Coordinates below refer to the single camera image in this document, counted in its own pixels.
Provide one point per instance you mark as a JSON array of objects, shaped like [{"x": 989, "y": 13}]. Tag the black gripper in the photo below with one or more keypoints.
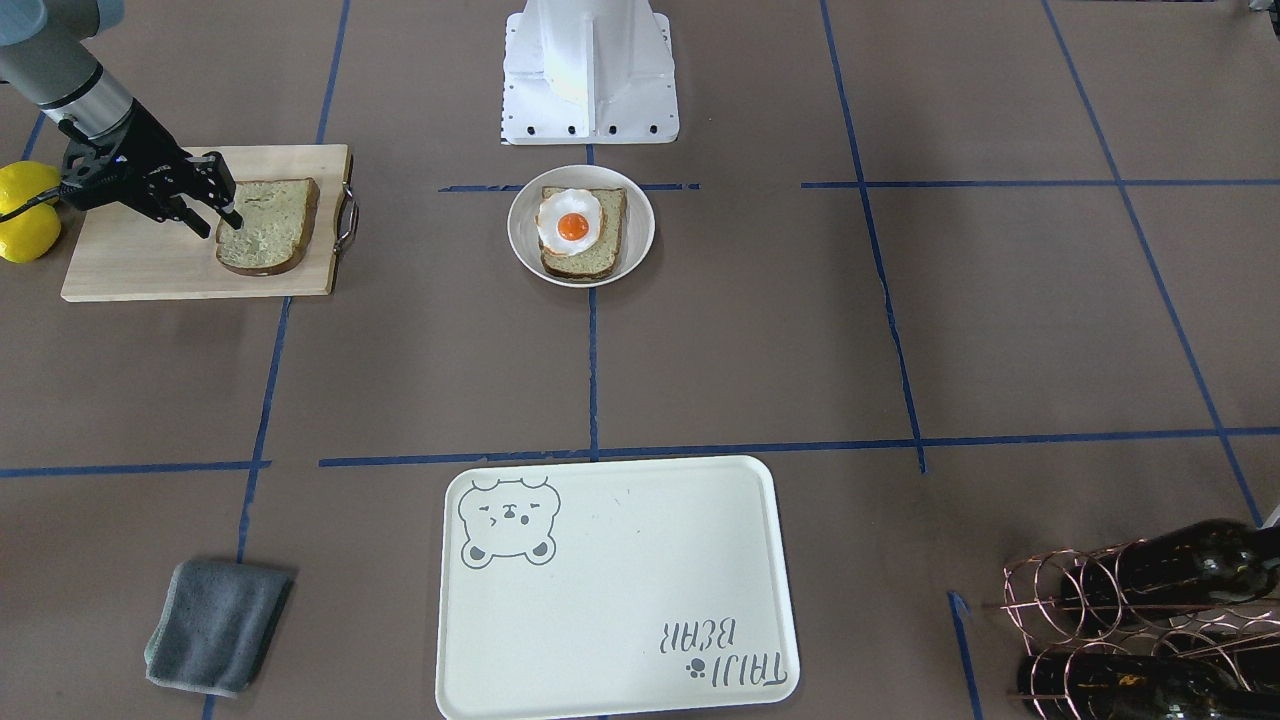
[{"x": 142, "y": 140}]

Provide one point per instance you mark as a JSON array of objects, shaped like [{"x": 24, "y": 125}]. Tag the bread slice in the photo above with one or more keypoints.
[
  {"x": 278, "y": 217},
  {"x": 598, "y": 262}
]

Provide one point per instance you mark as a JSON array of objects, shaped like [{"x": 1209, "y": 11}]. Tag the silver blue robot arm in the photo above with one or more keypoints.
[{"x": 43, "y": 56}]

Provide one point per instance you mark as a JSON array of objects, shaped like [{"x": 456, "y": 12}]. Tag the cream bear tray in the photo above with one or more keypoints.
[{"x": 613, "y": 588}]

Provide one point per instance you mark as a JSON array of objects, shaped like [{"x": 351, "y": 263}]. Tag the wooden cutting board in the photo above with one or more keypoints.
[{"x": 122, "y": 256}]

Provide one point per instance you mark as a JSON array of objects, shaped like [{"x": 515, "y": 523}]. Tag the yellow lemon outer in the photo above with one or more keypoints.
[{"x": 28, "y": 237}]

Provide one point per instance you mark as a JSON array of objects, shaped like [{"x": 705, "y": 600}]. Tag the yellow lemon near board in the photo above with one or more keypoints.
[{"x": 22, "y": 180}]

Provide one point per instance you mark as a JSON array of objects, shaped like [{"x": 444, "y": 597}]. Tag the fried egg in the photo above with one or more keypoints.
[{"x": 569, "y": 222}]

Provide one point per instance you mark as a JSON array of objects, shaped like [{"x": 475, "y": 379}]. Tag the white round plate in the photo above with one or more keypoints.
[{"x": 640, "y": 223}]

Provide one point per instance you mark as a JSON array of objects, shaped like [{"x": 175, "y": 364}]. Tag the bread slice under egg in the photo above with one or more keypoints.
[{"x": 598, "y": 262}]

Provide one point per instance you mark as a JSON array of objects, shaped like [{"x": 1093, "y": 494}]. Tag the grey folded cloth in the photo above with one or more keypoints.
[{"x": 217, "y": 623}]

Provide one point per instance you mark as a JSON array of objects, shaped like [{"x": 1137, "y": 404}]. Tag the dark wine bottle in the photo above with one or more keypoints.
[
  {"x": 1098, "y": 681},
  {"x": 1213, "y": 563}
]

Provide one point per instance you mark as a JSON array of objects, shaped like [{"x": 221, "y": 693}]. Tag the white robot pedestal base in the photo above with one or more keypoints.
[{"x": 598, "y": 72}]

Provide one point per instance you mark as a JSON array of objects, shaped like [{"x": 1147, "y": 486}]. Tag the copper wire bottle rack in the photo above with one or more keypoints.
[{"x": 1241, "y": 638}]

